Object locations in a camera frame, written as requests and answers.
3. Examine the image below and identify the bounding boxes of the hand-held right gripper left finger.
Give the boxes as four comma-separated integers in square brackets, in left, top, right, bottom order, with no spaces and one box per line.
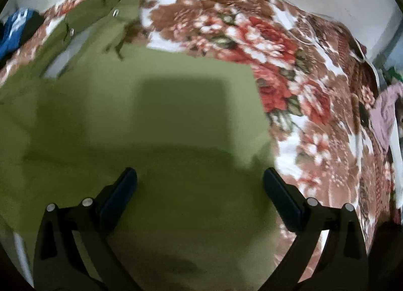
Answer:
[33,167,141,291]

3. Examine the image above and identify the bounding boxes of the floral brown red blanket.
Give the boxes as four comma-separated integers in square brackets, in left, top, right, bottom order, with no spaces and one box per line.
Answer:
[0,0,398,288]

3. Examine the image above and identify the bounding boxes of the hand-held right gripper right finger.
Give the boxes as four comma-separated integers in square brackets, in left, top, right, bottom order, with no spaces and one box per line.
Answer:
[259,167,369,291]

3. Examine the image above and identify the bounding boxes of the white cloth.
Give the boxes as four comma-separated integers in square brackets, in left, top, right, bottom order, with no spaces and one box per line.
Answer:
[389,119,403,210]

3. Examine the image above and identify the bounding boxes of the blue and black cloth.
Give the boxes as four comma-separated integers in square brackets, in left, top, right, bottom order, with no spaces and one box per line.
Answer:
[0,8,43,62]

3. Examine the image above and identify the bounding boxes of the pink cloth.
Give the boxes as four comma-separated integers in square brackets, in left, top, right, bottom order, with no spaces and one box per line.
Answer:
[370,85,403,154]

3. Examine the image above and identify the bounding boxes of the olive green shirt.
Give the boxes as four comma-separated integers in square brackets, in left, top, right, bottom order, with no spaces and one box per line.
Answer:
[0,0,283,291]

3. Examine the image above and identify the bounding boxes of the white cord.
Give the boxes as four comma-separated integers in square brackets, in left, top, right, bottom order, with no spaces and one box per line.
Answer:
[279,11,380,90]

